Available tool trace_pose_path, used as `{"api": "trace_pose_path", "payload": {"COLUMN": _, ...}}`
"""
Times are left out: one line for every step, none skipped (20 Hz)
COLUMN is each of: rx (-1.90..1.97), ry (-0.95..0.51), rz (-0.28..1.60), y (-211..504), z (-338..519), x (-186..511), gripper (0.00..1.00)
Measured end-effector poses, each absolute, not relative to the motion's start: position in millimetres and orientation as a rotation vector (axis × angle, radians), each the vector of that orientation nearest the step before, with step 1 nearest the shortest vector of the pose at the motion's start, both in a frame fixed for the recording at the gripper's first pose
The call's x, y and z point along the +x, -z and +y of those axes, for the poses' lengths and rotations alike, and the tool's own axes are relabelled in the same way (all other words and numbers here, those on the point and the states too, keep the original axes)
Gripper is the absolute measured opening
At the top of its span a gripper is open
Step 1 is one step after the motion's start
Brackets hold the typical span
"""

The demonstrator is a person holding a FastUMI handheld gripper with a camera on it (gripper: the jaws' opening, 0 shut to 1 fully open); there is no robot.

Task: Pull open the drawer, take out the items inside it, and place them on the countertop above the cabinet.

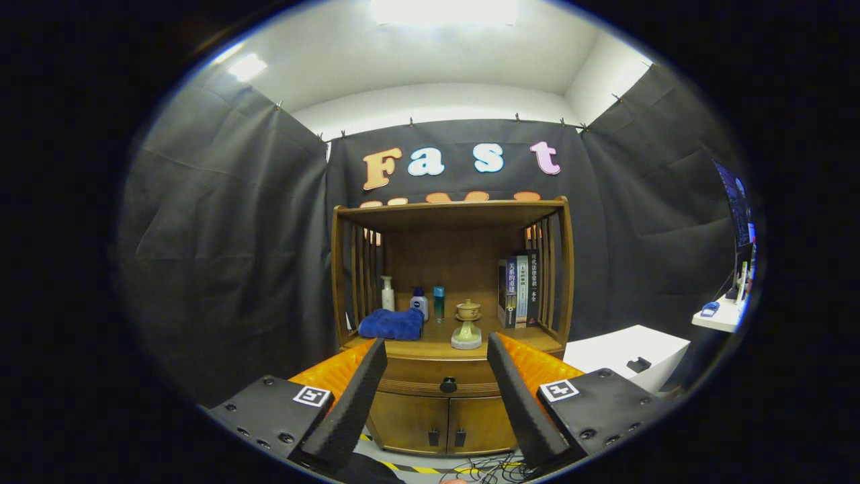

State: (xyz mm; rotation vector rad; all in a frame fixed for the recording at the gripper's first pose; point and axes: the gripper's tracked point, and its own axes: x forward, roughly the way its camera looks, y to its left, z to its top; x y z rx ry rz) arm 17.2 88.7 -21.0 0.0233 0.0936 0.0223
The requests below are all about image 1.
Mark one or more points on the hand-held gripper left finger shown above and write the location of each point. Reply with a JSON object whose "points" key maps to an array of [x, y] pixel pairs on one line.
{"points": [[356, 410]]}

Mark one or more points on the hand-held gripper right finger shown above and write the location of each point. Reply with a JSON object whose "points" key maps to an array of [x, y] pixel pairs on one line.
{"points": [[524, 410]]}

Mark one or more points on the wooden drawer with black knob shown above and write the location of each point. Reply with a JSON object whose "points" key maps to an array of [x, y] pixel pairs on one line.
{"points": [[416, 376]]}

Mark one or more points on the wide wooden cabinet door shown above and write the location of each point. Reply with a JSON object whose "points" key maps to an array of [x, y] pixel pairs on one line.
{"points": [[480, 423]]}

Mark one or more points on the narrow wooden cabinet door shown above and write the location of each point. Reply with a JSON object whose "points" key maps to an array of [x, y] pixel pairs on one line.
{"points": [[410, 420]]}

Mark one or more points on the wooden countertop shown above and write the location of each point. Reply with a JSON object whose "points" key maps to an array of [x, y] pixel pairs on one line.
{"points": [[430, 343]]}

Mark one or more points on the wooden cabinet with shelf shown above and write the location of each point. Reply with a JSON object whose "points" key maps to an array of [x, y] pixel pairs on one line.
{"points": [[457, 255]]}

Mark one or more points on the blue towel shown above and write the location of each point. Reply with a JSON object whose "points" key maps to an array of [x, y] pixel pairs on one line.
{"points": [[390, 325]]}

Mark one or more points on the white box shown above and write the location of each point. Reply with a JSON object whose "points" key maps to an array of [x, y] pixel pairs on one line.
{"points": [[611, 353]]}

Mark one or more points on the beige lidded tea cup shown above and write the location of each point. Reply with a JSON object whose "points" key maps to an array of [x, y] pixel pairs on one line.
{"points": [[468, 310]]}

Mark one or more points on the white pump bottle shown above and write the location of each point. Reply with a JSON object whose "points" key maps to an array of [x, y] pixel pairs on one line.
{"points": [[388, 299]]}

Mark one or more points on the dark blue book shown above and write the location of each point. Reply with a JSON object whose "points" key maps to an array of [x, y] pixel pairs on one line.
{"points": [[510, 292]]}

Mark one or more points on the white lotion bottle blue cap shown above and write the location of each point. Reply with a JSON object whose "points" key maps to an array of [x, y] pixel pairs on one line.
{"points": [[420, 308]]}

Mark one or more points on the pale grey book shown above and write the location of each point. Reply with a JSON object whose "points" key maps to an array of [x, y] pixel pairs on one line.
{"points": [[522, 289]]}

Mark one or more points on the black book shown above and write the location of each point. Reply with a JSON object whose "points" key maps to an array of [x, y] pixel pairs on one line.
{"points": [[533, 289]]}

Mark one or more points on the teal bottle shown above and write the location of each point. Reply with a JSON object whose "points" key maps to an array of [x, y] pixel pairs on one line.
{"points": [[439, 306]]}

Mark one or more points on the black backdrop cloth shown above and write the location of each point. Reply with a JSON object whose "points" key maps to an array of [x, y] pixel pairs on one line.
{"points": [[222, 255]]}

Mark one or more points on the small blue object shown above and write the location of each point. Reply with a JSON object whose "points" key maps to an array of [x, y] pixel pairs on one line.
{"points": [[709, 309]]}

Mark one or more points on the white side desk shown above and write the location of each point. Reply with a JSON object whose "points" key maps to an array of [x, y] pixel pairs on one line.
{"points": [[722, 319]]}

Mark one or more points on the computer monitor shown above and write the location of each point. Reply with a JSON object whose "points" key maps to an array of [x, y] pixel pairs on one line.
{"points": [[736, 202]]}

